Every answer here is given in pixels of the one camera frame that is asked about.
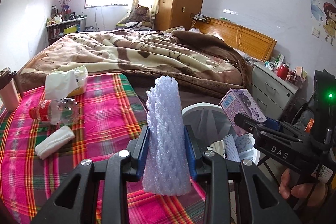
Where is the tissue pack yellow white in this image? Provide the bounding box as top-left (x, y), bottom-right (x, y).
top-left (45, 66), bottom-right (88, 100)

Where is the pink plaid bed cloth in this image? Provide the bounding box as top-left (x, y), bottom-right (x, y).
top-left (0, 73), bottom-right (207, 224)

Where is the cluttered side shelf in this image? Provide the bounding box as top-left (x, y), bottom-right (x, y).
top-left (46, 17), bottom-right (86, 46)

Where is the brown teddy bear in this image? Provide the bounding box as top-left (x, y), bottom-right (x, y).
top-left (130, 5), bottom-right (153, 28)

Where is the crushed clear plastic bottle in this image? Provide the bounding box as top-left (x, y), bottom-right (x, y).
top-left (29, 98), bottom-right (80, 126)

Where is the red jar on nightstand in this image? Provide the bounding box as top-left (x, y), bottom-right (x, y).
top-left (277, 64), bottom-right (289, 80)

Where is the wooden headboard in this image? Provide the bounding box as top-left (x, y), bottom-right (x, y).
top-left (194, 18), bottom-right (277, 61)

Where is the pink brown thermos mug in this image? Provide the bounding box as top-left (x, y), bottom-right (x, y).
top-left (0, 67), bottom-right (19, 112)

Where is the black chair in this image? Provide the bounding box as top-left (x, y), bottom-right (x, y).
top-left (280, 97), bottom-right (314, 131)

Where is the white foam fruit net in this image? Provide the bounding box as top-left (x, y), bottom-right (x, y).
top-left (223, 134), bottom-right (240, 162)

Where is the girl wall sticker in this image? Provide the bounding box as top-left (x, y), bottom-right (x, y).
top-left (323, 2), bottom-right (336, 46)

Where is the white tissue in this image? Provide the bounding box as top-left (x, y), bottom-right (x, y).
top-left (34, 126), bottom-right (75, 160)

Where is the brown beige blanket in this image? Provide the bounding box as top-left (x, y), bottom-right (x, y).
top-left (19, 29), bottom-right (252, 98)

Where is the power strip on headboard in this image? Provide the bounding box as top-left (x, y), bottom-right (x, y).
top-left (190, 12), bottom-right (212, 22)

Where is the right hand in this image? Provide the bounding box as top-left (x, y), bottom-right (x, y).
top-left (279, 168), bottom-right (327, 207)

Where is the purple drink carton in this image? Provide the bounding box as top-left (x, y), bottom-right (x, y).
top-left (220, 89), bottom-right (266, 136)

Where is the grey drawer nightstand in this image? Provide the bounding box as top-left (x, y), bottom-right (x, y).
top-left (251, 62), bottom-right (299, 119)

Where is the patterned paper wrapper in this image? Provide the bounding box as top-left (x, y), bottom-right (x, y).
top-left (207, 140), bottom-right (226, 157)

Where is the white round trash bin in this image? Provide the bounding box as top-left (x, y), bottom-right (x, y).
top-left (182, 103), bottom-right (260, 164)

